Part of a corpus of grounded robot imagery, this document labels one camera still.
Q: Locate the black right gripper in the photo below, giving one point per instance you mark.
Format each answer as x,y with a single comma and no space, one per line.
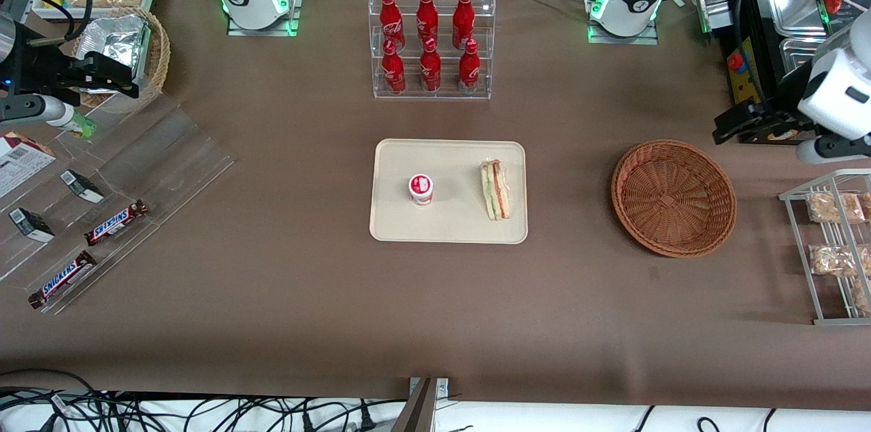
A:
39,68

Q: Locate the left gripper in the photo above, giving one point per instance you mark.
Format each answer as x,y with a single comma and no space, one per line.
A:
780,115

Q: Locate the triangular sandwich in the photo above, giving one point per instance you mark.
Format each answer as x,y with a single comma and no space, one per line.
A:
497,190

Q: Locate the tan wicker basket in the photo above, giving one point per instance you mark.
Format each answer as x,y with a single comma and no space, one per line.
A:
158,58

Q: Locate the brown wicker basket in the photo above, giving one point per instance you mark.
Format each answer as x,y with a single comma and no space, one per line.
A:
680,214

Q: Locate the beige plastic tray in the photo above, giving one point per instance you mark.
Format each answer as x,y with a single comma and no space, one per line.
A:
456,221

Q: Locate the green label bottle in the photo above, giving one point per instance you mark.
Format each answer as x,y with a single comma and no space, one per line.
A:
81,126

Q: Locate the red emergency stop button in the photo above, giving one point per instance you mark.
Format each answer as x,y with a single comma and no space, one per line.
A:
737,62

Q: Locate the steel warmer pan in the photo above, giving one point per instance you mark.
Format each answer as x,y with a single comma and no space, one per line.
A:
799,54
793,7

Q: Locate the clear acrylic display stand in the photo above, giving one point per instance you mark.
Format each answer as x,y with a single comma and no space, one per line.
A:
170,160

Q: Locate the black food warmer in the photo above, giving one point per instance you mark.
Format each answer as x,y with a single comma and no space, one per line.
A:
745,17

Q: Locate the small black white box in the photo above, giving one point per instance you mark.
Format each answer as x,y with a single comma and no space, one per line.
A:
81,186
31,224

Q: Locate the silver metal fixture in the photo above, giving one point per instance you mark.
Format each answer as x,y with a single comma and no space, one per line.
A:
714,10

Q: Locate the white printed carton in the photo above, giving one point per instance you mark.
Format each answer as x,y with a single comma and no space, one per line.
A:
24,167

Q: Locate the clear bagged pastry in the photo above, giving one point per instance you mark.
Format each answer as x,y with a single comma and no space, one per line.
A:
863,297
833,260
833,207

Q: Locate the brown snickers bar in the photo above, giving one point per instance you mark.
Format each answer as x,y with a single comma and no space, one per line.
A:
116,222
62,279

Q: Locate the red cola bottle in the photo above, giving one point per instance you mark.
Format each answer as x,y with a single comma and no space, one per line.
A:
390,17
426,13
469,71
392,71
430,71
463,17

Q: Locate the brown table cover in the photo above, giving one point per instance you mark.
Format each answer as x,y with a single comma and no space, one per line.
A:
272,323

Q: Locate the clear acrylic bottle rack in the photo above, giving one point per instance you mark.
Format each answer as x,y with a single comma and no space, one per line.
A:
446,88

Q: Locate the red and white cup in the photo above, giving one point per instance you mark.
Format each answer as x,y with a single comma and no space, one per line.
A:
421,188

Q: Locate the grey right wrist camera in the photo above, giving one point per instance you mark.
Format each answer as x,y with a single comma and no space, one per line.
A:
34,111

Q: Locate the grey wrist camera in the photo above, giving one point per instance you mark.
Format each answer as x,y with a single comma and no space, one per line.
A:
34,111
833,150

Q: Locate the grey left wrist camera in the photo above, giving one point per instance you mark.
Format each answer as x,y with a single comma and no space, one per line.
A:
833,150

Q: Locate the aluminium frame bracket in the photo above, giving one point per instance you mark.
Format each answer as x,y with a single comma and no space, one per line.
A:
422,408

